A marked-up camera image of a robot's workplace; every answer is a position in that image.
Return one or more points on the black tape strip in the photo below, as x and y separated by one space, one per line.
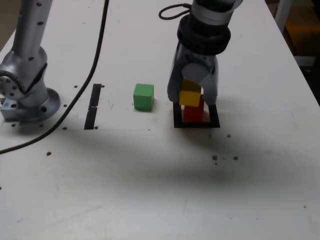
90 120

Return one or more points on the green cube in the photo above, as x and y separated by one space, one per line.
143 100

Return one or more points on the yellow box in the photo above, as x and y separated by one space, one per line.
302 25

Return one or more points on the yellow cube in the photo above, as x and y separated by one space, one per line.
190 98

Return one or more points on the white metal post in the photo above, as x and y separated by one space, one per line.
282 15

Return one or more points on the red cube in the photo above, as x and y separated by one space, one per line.
192 115

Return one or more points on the black tape square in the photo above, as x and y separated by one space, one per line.
195 125

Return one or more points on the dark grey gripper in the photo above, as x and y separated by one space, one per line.
197 58

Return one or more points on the white metal beam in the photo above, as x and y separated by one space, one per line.
305 61

